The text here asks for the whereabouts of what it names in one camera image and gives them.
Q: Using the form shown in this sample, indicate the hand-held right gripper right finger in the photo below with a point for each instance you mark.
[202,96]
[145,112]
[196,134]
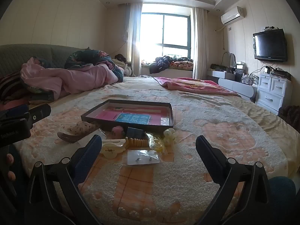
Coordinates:
[207,152]

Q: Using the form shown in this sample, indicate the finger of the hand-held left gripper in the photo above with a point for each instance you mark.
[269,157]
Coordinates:
[39,113]

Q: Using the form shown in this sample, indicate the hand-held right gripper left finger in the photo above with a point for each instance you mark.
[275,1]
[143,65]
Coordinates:
[90,155]

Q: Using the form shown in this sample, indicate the white cream tube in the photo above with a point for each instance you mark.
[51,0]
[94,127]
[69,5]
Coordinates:
[112,148]

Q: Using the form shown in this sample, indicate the brown curved hair clip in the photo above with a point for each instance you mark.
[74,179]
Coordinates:
[70,137]

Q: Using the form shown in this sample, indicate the floral fabric hair scrunchie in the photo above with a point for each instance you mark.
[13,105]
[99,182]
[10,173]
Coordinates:
[82,127]

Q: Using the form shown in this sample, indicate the clear bag of yellow hairclips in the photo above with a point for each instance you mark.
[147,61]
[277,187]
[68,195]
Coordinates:
[158,145]

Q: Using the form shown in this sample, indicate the clear bag with earrings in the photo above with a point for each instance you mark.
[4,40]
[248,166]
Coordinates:
[143,158]

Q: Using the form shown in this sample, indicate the dark shallow cardboard box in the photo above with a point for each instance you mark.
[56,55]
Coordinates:
[127,114]

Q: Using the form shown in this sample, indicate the person's left hand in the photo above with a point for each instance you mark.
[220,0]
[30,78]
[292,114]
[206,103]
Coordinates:
[10,161]

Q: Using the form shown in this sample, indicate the striped pillow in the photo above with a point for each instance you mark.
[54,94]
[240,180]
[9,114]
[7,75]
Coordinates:
[10,86]

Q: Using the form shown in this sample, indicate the pale yellow small toy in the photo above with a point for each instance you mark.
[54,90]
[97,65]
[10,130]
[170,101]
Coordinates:
[169,136]

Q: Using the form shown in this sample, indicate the dark blue small box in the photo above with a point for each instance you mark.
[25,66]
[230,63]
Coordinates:
[135,133]

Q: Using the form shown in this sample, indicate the pink duvet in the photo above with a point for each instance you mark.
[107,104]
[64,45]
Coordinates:
[77,78]

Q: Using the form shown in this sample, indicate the small clear plastic bag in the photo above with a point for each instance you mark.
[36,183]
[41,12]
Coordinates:
[165,121]

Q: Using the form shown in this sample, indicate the green padded headboard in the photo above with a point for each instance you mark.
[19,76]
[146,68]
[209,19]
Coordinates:
[28,56]

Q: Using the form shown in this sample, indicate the pink patterned blanket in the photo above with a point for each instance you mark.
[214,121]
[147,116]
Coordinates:
[199,85]

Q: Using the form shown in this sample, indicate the dark floral quilt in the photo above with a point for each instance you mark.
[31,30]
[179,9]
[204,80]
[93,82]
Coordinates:
[89,56]

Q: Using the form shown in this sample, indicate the person's teal clothed leg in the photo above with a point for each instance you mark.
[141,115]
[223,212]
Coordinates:
[282,199]

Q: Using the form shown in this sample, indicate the dark brown cloth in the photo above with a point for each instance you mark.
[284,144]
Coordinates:
[290,118]

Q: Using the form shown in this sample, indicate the white drawer cabinet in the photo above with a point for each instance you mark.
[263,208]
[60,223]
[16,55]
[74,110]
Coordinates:
[273,90]

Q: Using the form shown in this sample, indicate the pile of dark clothes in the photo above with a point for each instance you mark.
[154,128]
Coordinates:
[161,63]

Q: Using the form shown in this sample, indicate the sheer white curtain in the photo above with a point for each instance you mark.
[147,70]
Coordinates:
[199,42]
[130,39]

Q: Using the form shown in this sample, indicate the window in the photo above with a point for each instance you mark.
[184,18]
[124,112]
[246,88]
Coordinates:
[165,28]

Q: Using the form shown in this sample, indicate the white air conditioner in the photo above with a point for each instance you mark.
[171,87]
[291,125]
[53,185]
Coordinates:
[233,15]

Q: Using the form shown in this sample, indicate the black wall television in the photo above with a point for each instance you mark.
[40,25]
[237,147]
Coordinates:
[270,45]

